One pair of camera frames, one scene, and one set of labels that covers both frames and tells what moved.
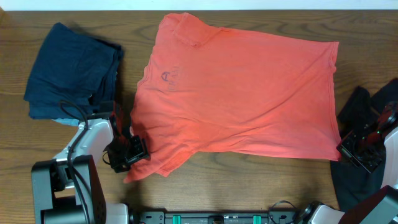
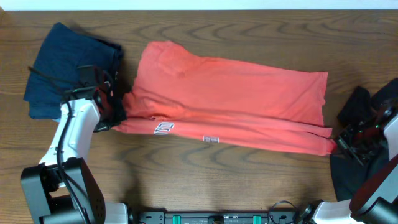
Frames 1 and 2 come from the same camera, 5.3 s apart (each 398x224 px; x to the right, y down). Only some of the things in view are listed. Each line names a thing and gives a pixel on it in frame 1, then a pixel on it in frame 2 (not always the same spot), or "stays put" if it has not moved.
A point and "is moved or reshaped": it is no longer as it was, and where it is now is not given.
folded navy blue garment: [73, 75] stays put
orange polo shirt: [209, 90] is moved or reshaped
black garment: [352, 183] stays put
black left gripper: [137, 150] -> [112, 112]
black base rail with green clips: [272, 217] stays put
